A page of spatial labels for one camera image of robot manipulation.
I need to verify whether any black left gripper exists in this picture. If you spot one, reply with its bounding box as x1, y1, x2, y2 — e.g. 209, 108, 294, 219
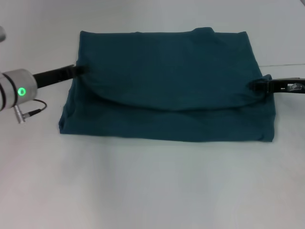
32, 64, 91, 91

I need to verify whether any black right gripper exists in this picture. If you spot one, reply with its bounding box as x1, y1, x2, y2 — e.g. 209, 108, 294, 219
249, 77, 305, 95

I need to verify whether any left arm cable with plug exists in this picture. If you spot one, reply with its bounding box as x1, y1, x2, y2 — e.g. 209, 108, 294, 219
13, 99, 48, 124

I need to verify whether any silver gripper connector stub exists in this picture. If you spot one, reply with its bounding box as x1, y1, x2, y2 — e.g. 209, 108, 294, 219
287, 83, 303, 92

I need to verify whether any teal t-shirt with FREE print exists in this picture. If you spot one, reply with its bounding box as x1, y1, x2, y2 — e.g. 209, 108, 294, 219
58, 27, 276, 144

